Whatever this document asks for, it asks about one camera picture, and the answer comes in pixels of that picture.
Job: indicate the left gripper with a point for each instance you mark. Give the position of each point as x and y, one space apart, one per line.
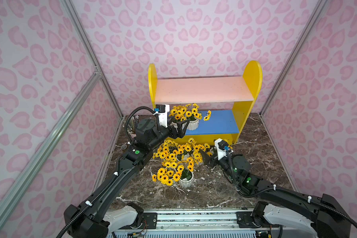
176 128

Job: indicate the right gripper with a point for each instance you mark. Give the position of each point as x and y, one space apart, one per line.
215 157

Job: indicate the shelf sunflower pot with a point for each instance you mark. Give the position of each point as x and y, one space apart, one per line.
183 152
186 169
198 151
167 176
215 150
194 115
178 113
167 151

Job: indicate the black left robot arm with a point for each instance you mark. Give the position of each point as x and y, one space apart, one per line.
116 184

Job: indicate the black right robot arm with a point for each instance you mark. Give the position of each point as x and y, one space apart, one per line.
327 217

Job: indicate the pink pen holder cup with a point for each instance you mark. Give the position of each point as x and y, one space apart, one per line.
132 125

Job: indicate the yellow two-tier shelf unit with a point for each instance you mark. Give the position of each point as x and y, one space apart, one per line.
242 91

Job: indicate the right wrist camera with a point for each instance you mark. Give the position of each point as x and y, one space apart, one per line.
222 147

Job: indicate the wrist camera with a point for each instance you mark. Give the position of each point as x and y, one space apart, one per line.
161 110
222 147

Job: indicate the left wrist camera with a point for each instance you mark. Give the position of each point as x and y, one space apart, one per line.
161 110

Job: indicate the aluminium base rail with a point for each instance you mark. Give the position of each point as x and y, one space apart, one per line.
210 223

